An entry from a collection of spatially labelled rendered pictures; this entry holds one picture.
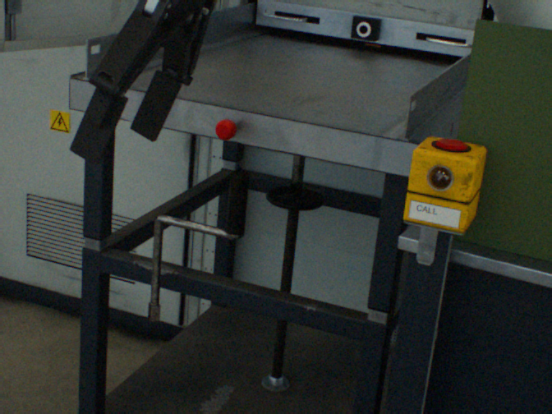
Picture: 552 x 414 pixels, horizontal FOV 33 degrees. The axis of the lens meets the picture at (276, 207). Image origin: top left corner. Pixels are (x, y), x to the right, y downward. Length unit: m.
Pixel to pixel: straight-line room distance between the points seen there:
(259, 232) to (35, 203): 0.65
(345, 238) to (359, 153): 0.81
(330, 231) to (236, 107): 0.80
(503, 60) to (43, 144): 1.55
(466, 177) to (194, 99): 0.54
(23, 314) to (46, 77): 0.66
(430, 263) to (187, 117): 0.51
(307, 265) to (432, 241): 1.09
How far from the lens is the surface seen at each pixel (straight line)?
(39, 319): 2.66
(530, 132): 1.27
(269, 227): 2.31
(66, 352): 2.50
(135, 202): 2.44
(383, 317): 1.55
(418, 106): 1.47
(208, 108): 1.52
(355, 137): 1.44
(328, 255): 2.27
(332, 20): 2.18
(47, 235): 2.63
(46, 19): 1.94
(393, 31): 2.14
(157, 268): 1.62
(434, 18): 2.13
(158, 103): 0.99
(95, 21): 2.01
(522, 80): 1.26
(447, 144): 1.20
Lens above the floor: 1.20
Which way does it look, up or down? 20 degrees down
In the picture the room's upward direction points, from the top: 6 degrees clockwise
